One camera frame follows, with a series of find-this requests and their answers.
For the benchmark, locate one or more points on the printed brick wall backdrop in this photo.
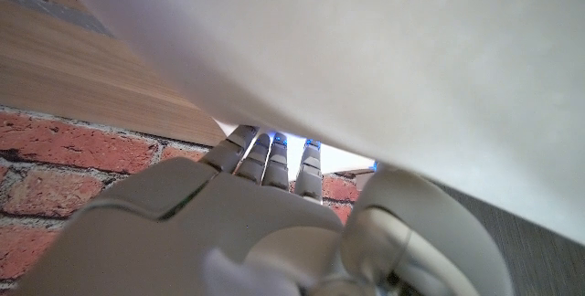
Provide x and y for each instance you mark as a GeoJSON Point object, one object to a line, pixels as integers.
{"type": "Point", "coordinates": [68, 172]}

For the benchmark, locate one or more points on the cream memory foam sheet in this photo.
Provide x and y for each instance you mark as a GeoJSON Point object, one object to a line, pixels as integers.
{"type": "Point", "coordinates": [365, 58]}

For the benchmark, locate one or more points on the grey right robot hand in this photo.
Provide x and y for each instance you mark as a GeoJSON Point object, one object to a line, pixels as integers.
{"type": "Point", "coordinates": [256, 241]}

